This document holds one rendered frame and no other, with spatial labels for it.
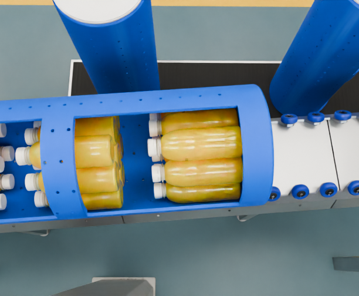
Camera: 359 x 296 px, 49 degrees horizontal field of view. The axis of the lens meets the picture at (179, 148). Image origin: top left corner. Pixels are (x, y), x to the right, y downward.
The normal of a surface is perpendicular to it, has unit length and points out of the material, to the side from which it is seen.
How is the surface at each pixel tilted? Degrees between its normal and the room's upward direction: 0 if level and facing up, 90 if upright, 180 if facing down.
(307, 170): 0
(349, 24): 90
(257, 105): 21
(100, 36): 90
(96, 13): 0
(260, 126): 0
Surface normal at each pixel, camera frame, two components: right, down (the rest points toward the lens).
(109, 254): 0.00, -0.26
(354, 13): -0.64, 0.74
